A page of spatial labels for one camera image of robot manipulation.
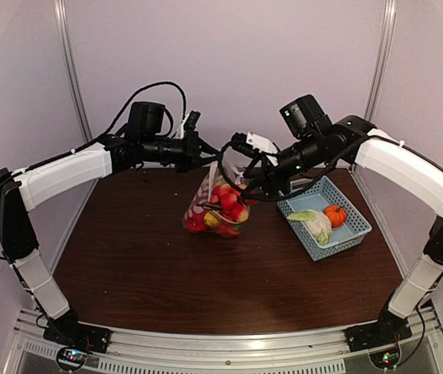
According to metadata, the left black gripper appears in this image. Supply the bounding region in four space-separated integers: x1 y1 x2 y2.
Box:
141 129 222 172

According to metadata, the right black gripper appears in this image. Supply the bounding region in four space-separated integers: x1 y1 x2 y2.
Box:
240 132 326 200

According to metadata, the clear polka dot zip bag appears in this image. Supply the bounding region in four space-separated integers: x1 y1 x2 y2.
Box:
183 161 256 235

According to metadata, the orange toy carrot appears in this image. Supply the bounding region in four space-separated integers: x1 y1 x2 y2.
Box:
217 223 244 237

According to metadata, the yellow toy pear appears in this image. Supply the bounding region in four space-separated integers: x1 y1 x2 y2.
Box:
204 212 221 229

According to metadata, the red toy bell pepper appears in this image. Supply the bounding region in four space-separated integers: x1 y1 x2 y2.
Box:
186 218 207 233

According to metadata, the toy cabbage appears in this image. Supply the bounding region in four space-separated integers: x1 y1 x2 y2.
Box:
287 210 332 245

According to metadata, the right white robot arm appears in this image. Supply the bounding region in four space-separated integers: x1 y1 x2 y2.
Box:
236 94 443 344

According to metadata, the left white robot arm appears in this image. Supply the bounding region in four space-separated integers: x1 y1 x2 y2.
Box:
0 101 218 346

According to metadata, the orange toy pumpkin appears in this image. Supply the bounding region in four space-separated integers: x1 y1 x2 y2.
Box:
323 205 348 228

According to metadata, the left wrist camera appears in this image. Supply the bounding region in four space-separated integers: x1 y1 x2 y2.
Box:
173 111 200 139

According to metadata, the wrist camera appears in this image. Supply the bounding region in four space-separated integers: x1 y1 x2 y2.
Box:
173 111 200 139
231 132 279 158

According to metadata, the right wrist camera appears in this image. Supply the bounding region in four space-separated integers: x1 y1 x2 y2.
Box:
231 132 279 158

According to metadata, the left black cable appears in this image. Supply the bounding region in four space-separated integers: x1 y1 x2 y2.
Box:
0 81 188 260

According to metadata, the black cable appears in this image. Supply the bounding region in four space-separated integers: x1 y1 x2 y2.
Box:
217 132 370 203
0 81 188 260

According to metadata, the right black cable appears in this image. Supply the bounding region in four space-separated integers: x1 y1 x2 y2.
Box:
217 132 370 203

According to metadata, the right aluminium frame post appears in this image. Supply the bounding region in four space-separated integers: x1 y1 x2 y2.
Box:
364 0 397 122

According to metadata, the aluminium frame post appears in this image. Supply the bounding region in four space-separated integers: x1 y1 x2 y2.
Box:
53 0 94 143
364 0 397 122

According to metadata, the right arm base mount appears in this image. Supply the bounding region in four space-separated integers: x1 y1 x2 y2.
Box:
345 322 413 371

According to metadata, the left aluminium frame post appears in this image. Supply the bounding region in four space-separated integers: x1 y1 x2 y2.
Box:
53 0 94 143

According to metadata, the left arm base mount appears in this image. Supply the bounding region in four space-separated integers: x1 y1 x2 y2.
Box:
41 308 112 373

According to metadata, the aluminium front rail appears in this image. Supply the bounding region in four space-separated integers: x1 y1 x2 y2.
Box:
1 307 443 374

